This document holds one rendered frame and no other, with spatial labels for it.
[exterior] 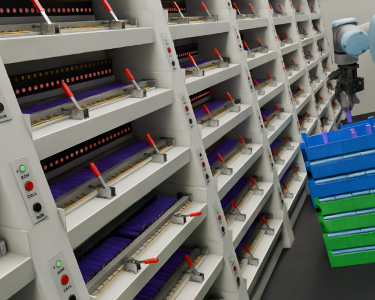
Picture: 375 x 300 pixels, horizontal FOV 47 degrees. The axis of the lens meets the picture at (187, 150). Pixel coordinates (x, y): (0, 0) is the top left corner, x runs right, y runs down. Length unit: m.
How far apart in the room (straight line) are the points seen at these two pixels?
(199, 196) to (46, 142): 0.66
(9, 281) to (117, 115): 0.48
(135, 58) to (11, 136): 0.66
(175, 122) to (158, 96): 0.14
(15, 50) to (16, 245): 0.37
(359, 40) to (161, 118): 0.74
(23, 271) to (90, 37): 0.56
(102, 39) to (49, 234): 0.51
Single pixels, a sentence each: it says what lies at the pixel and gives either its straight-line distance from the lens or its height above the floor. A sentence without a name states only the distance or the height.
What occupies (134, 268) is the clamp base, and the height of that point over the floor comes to 0.55.
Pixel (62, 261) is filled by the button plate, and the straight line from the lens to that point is 0.89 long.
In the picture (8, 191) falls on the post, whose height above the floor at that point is 0.86.
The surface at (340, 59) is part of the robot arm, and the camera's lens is 1.79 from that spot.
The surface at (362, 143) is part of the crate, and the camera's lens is 1.79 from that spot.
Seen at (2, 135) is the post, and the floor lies 0.95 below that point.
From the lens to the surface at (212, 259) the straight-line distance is 1.47.
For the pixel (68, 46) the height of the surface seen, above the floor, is 1.09.
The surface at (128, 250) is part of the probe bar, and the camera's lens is 1.13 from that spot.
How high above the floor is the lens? 0.97
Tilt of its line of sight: 10 degrees down
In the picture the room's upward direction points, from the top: 17 degrees counter-clockwise
